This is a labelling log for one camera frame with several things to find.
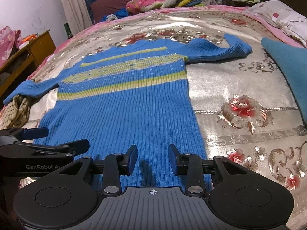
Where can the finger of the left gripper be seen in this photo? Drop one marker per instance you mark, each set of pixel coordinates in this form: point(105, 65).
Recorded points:
point(13, 135)
point(72, 147)

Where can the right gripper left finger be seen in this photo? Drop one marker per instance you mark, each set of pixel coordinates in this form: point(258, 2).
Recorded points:
point(116, 165)

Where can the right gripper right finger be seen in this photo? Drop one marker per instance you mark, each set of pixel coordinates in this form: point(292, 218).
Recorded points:
point(190, 166)

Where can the beige checked cloth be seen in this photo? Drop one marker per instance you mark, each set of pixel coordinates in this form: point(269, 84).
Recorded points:
point(16, 113)

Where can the wooden bedside cabinet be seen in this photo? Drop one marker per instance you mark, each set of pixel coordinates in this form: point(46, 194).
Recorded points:
point(25, 61)

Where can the silver floral bedspread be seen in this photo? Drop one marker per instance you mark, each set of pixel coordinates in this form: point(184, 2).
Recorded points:
point(245, 107)

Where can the pink floral quilt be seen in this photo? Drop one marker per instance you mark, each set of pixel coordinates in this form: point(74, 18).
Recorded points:
point(101, 35)

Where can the pink floral blanket pile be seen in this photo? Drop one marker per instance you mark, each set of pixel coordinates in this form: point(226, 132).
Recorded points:
point(8, 40)

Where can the blue white crumpled cloth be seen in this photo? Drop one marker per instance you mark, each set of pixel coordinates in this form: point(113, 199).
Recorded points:
point(122, 13)

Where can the teal folded garment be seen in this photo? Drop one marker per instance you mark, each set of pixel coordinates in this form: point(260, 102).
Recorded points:
point(292, 63)

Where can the beige curtain left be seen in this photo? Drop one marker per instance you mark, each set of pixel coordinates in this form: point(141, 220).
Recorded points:
point(77, 15)

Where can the pink floral pillow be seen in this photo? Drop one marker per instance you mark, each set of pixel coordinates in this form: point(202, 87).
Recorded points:
point(139, 6)

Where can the white spotted pillow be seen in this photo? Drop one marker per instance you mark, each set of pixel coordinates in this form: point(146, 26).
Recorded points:
point(281, 16)

